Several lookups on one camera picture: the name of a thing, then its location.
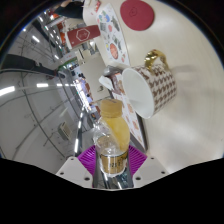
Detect flat round red coaster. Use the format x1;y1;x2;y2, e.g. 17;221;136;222
119;0;155;32

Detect red paper cup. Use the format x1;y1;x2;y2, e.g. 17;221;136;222
64;24;102;51

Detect white paper napkin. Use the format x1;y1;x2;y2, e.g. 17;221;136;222
98;74;116;91

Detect colourful sticker sheet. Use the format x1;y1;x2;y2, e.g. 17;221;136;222
95;3;131;66

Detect small red sauce packet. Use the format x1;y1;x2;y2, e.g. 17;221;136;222
94;0;102;14

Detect ceiling strip lights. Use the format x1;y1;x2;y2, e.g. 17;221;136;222
0;19;88;154

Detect white patterned mug, gold handle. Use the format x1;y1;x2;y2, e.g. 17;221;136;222
121;49;178;120

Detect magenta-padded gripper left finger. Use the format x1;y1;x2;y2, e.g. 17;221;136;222
55;144;101;189

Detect ceiling air conditioner unit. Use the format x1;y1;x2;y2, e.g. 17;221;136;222
57;121;74;141

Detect clear bottle with yellow drink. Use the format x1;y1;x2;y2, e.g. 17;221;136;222
92;98;132;177

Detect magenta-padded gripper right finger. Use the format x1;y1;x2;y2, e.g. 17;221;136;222
124;143;169;189

